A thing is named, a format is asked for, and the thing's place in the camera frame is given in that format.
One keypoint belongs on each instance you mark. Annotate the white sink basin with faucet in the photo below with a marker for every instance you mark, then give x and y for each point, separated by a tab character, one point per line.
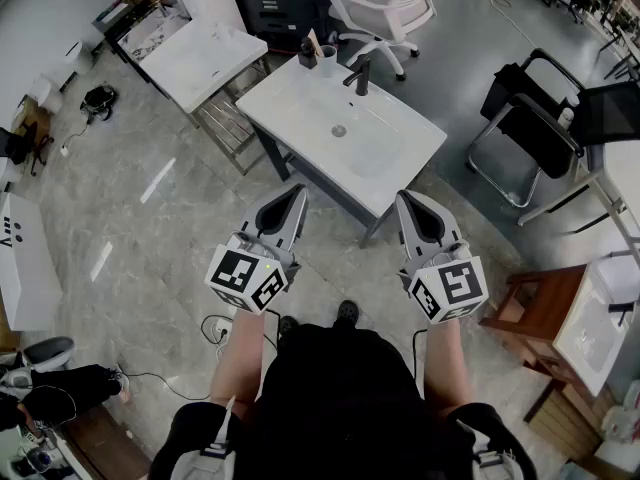
310	98

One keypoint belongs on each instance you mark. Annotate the white bottle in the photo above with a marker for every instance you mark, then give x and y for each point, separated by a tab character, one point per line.
567	117

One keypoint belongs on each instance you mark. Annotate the person's left forearm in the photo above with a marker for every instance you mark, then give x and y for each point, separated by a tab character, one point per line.
242	363

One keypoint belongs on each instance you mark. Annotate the white round bin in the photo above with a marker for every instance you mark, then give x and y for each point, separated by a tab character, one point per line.
80	58

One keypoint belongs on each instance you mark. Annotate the grey office chair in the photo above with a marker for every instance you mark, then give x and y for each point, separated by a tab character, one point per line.
47	353

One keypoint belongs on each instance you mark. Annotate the dark sink stand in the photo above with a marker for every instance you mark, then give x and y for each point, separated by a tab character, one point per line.
280	158

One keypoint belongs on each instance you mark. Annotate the person's right forearm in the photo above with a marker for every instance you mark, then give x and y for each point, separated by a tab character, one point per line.
445	363

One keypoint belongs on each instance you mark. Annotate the metal sink drain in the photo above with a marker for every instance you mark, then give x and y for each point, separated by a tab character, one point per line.
338	130

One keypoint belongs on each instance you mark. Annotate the black faucet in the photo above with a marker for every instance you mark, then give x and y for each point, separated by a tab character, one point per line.
361	75

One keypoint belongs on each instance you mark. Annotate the white table with black dots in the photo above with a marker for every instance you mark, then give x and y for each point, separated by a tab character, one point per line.
27	268

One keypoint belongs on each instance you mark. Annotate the white basin on wooden cabinet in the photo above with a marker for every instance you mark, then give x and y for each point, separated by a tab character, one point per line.
595	328

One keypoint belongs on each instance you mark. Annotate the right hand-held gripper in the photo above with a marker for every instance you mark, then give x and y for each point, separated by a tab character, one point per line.
460	280

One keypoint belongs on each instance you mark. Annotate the metal sink rack stand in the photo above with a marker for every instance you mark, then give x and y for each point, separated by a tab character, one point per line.
225	128

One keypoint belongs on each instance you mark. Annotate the black headset on floor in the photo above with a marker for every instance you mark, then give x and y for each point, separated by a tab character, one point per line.
97	100

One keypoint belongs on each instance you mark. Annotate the brown wooden stool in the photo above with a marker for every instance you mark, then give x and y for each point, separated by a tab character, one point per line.
545	308

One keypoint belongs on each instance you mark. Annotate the person's black clothing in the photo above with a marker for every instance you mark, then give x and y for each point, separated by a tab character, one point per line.
340	403

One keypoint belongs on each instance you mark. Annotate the pale round cup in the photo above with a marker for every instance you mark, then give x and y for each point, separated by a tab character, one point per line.
327	63

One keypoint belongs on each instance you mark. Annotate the white sink basin without faucet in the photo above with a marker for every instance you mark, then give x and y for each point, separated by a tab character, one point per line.
200	63

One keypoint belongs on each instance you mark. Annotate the black soap dispenser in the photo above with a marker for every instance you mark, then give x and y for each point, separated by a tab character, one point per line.
306	58

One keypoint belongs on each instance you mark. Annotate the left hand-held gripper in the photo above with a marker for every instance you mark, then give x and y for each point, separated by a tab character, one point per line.
240	273

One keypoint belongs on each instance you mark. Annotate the white desk with metal legs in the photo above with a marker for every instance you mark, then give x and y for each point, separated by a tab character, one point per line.
620	168

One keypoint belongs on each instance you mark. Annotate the person's black shoe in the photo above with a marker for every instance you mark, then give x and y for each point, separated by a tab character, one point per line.
347	312
287	327

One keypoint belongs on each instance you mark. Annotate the white office chair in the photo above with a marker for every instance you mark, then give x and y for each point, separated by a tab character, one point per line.
390	8

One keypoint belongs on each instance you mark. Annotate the marble pattern slab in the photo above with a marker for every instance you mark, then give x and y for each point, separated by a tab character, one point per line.
150	33

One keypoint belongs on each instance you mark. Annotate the black folding chair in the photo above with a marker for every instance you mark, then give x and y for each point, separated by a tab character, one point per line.
540	133

